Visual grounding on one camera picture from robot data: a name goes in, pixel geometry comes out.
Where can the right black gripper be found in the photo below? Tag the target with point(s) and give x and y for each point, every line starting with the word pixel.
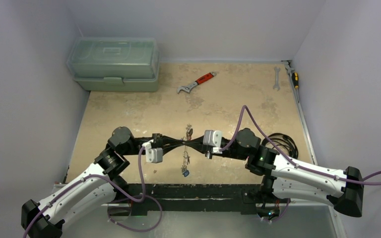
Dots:
pixel 211 149

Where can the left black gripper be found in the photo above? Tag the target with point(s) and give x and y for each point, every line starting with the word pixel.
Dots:
pixel 166 143

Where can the key with blue tag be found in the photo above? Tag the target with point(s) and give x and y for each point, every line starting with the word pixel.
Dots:
pixel 185 173

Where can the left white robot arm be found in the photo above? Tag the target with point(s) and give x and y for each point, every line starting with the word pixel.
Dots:
pixel 96 185

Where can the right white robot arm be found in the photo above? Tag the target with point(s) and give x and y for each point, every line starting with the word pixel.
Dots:
pixel 287 177

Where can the green translucent plastic toolbox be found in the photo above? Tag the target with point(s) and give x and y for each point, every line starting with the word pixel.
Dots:
pixel 115 64

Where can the silver open-end spanner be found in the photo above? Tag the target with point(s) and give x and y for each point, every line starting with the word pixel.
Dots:
pixel 276 85

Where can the yellow black screwdriver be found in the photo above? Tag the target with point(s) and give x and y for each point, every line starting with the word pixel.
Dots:
pixel 295 80

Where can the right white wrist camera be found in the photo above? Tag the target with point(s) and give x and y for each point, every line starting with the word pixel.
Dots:
pixel 212 138

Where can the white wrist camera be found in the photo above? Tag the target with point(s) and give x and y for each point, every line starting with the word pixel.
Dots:
pixel 153 155
pixel 212 138

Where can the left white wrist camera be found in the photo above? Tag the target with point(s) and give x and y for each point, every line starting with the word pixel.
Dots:
pixel 153 155

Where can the red handled adjustable wrench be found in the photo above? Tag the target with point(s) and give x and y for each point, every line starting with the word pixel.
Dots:
pixel 202 79

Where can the aluminium side rail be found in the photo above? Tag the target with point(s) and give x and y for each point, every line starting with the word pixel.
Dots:
pixel 289 71

